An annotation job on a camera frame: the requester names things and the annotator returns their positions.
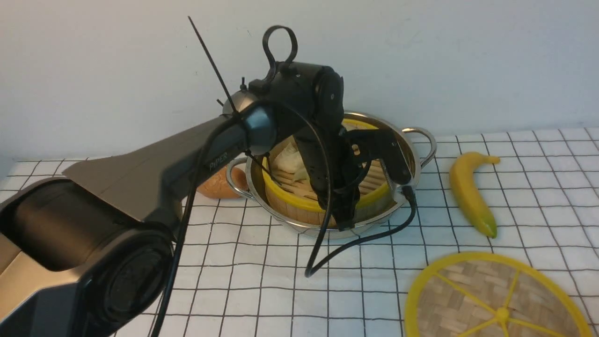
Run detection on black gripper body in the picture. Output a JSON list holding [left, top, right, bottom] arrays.
[[294, 129, 362, 231]]

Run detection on yellow rimmed bamboo steamer basket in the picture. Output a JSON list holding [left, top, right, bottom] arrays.
[[262, 137, 396, 227]]

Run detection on yellow woven bamboo steamer lid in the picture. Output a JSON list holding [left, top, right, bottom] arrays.
[[404, 251, 593, 337]]

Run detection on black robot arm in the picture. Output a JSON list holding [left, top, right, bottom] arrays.
[[1, 62, 362, 337]]

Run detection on stainless steel pot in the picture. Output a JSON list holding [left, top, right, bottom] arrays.
[[226, 110, 437, 239]]

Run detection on white folded dumpling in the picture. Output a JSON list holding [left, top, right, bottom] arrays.
[[274, 140, 309, 181]]

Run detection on brown bread roll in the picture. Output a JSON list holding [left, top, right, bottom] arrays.
[[197, 167, 248, 199]]

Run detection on yellow banana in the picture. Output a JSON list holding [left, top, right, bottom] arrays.
[[449, 152, 501, 238]]

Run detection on white black grid tablecloth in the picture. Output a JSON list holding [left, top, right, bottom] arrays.
[[0, 127, 599, 337]]

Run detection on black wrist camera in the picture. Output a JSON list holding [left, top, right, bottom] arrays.
[[344, 128, 416, 205]]

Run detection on black cable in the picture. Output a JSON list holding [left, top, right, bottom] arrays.
[[149, 101, 417, 337]]

